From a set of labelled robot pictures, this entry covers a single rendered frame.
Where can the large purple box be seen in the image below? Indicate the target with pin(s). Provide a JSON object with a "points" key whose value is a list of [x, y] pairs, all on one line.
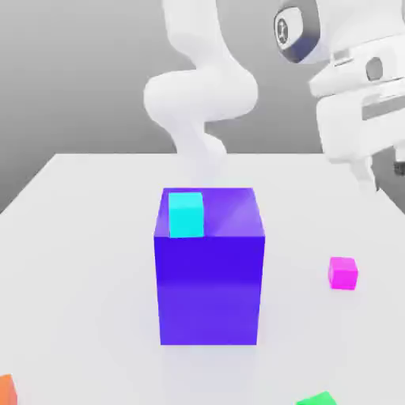
{"points": [[208, 284]]}

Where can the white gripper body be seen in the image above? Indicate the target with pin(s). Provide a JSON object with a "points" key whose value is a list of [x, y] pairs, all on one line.
{"points": [[341, 129]]}

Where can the small cyan cube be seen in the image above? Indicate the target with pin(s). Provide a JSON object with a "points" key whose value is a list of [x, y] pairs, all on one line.
{"points": [[186, 215]]}

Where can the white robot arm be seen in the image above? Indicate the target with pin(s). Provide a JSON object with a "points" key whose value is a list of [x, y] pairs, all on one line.
{"points": [[202, 95]]}

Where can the small magenta cube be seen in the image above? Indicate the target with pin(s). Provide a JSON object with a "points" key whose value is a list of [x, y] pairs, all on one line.
{"points": [[343, 274]]}

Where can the small green cube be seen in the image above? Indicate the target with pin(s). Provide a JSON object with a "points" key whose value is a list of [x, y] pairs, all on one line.
{"points": [[318, 400]]}

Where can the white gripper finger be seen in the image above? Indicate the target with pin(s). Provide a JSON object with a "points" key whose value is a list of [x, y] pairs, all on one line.
{"points": [[362, 174], [400, 166]]}

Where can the small orange cube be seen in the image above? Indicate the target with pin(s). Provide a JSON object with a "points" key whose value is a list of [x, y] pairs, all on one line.
{"points": [[7, 390]]}

